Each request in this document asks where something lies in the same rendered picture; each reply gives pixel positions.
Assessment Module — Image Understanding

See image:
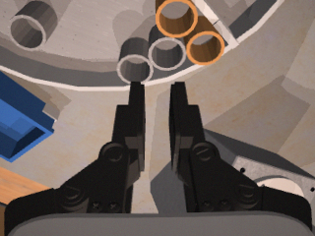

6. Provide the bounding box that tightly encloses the bronze bushing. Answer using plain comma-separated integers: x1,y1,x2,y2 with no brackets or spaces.
156,0,198,37
183,16,224,65

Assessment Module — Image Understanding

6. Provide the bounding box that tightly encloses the blue plastic tray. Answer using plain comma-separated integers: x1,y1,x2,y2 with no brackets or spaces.
0,71,60,163

